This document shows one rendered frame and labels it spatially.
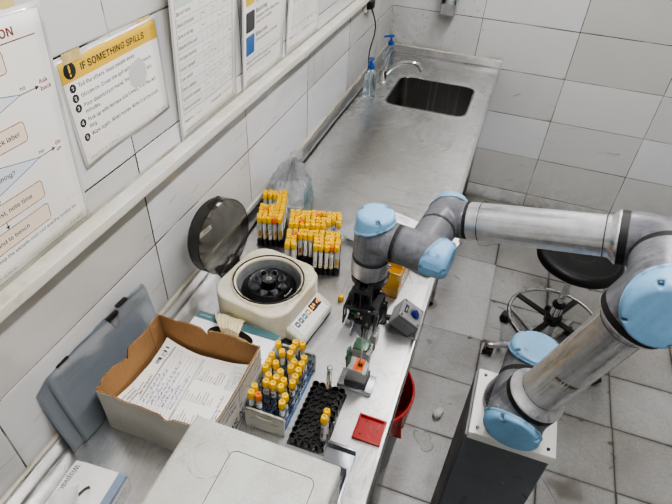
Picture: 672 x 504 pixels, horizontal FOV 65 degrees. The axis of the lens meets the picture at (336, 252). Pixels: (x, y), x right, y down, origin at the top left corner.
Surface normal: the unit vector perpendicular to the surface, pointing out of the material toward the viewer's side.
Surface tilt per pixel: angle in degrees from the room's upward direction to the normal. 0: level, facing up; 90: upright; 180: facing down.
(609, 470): 0
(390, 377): 0
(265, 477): 0
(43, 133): 94
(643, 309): 83
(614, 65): 90
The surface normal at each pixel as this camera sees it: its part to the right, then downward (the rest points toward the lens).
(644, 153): -0.33, 0.60
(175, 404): 0.04, -0.76
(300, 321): 0.41, -0.55
